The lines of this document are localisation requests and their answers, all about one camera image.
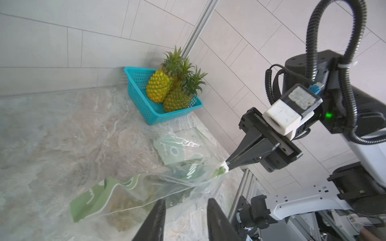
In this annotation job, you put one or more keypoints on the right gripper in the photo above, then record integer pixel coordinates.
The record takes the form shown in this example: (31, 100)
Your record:
(262, 144)

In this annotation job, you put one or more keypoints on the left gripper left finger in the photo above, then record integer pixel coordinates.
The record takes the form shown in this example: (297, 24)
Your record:
(153, 227)

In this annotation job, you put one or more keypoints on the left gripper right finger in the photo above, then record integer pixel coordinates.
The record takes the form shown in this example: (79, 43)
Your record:
(219, 228)

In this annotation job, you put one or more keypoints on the zip-top bag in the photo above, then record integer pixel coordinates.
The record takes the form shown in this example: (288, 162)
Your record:
(186, 145)
(93, 204)

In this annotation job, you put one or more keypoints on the green pineapple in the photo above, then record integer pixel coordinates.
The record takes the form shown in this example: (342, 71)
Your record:
(175, 183)
(185, 90)

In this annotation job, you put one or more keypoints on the yellow pineapple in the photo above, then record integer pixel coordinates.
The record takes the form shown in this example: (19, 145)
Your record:
(162, 81)

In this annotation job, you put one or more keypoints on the orange pineapple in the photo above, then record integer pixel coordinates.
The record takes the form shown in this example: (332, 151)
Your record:
(184, 69)

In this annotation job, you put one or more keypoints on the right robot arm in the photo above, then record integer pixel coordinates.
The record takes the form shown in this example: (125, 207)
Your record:
(345, 110)

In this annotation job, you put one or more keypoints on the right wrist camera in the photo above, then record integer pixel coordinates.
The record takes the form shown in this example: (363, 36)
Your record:
(293, 109)

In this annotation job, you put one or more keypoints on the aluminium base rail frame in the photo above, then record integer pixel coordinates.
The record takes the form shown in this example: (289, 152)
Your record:
(250, 192)

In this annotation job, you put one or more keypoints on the right aluminium corner post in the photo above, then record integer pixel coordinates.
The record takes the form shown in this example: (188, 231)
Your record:
(199, 27)

